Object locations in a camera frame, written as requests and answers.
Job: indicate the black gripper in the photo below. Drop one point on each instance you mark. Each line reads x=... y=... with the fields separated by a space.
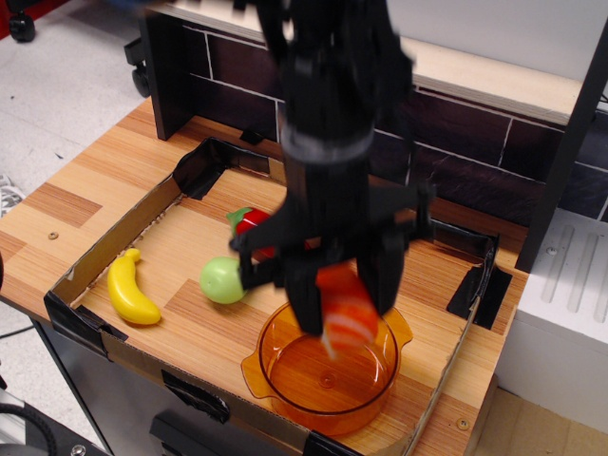
x=355 y=218

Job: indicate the salmon sushi toy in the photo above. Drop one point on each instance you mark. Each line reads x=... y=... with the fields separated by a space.
x=349 y=318

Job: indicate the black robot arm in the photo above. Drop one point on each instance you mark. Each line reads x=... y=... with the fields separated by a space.
x=341 y=67

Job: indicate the orange transparent plastic pot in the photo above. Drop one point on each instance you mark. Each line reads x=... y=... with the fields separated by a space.
x=334 y=396

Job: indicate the cardboard fence with black tape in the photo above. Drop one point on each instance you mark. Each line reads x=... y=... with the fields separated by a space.
x=176 y=387

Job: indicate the red chili pepper toy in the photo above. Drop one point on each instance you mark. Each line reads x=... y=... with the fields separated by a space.
x=274 y=239

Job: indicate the green pear toy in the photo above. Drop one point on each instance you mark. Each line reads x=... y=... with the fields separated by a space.
x=219 y=280

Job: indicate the dark brick backsplash panel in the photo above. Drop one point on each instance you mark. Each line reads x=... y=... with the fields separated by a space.
x=479 y=156

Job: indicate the yellow banana toy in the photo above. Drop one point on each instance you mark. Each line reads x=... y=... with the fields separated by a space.
x=131 y=304

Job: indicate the white ribbed sink unit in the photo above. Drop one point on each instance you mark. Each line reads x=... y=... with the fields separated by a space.
x=555 y=355

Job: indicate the light wooden shelf top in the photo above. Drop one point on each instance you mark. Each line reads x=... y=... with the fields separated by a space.
x=516 y=89

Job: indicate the black vertical post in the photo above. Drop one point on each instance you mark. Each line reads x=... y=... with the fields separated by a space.
x=560 y=170

